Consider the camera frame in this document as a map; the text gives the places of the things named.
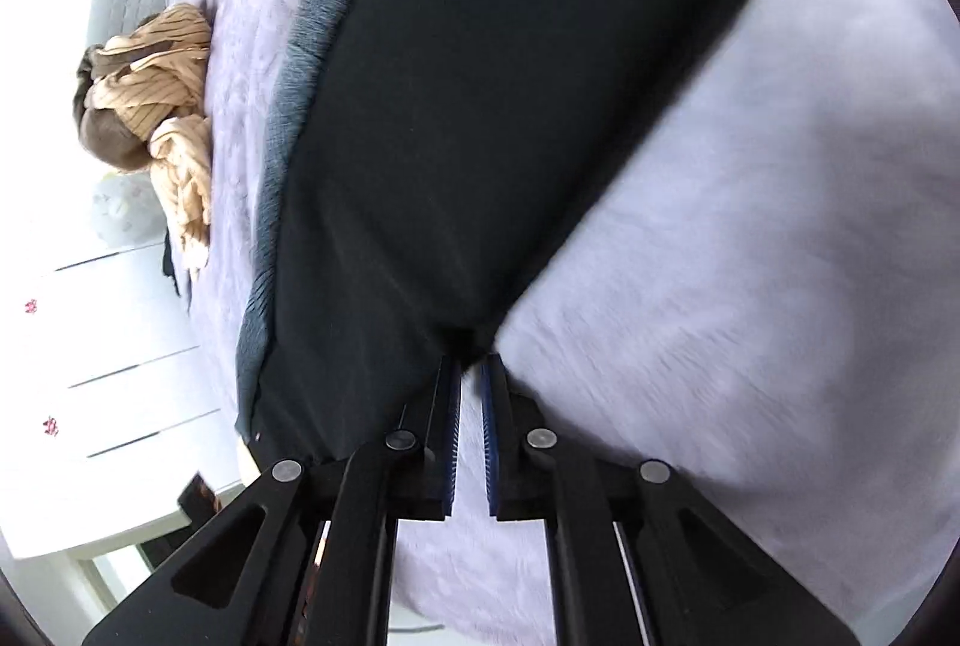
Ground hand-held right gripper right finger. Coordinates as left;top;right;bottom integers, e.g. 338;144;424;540
480;353;863;646

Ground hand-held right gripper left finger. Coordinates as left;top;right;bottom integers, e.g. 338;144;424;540
81;355;463;646

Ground black pants with patterned waistband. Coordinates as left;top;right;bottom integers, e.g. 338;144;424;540
234;0;822;459

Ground white drawer cabinet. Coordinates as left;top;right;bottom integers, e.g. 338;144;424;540
0;239;250;561

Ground lavender embossed blanket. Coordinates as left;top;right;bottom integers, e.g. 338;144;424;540
161;0;960;639

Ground brown cloth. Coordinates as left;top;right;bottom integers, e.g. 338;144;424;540
72;46;152;174

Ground beige striped garment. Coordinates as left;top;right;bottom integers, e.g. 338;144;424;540
82;2;216;278

